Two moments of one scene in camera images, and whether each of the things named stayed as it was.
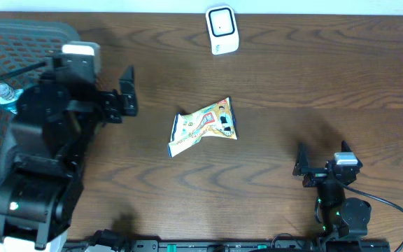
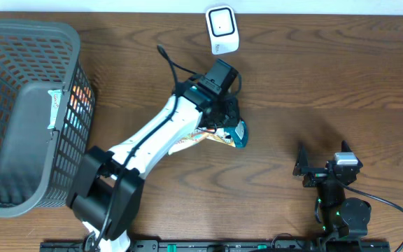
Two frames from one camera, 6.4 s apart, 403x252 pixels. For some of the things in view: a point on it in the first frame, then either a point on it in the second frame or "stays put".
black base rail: (154, 246) stays put
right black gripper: (302, 164) stays put
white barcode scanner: (223, 31) stays put
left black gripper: (109, 106) to (229, 116)
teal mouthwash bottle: (8, 96) to (239, 134)
